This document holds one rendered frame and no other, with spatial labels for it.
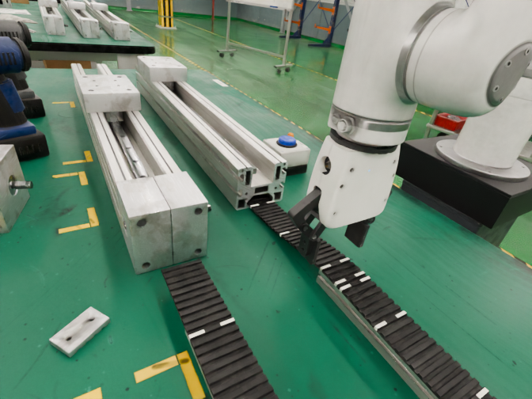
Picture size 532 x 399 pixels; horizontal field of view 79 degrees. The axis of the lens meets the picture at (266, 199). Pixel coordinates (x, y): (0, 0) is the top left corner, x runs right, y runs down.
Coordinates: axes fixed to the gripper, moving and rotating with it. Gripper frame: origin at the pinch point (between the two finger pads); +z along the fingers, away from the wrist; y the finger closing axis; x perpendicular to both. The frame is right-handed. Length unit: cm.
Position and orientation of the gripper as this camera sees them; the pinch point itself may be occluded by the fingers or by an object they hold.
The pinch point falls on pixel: (332, 242)
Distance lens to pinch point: 45.5
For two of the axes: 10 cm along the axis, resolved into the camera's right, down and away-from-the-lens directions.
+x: -5.0, -5.1, 7.0
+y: 8.6, -1.8, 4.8
